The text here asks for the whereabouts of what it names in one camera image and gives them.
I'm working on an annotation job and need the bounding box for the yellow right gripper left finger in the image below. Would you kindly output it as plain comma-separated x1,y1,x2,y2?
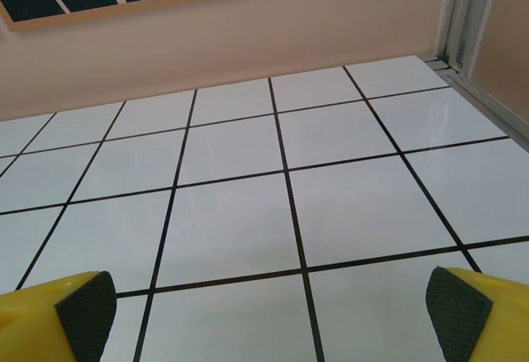
0,270,118,362

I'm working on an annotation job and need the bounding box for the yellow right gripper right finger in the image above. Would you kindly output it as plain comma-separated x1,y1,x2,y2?
426,266,529,362

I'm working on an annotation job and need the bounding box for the aluminium side rail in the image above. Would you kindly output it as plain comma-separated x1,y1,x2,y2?
425,56,529,152

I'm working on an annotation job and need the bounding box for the aluminium corner post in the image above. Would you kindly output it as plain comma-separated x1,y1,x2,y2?
433,0,503,74

